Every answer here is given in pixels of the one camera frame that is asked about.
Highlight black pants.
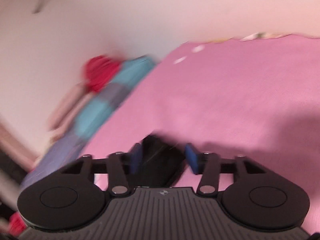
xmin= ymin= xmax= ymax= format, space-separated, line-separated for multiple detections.
xmin=127 ymin=134 xmax=185 ymax=187

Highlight blue plaid bedsheet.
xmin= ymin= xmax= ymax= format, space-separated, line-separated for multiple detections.
xmin=21 ymin=56 xmax=155 ymax=190

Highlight pink daisy blanket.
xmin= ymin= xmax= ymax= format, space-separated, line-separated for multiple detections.
xmin=82 ymin=31 xmax=320 ymax=233

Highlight red crumpled cloth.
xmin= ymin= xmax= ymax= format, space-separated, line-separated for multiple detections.
xmin=84 ymin=55 xmax=122 ymax=93

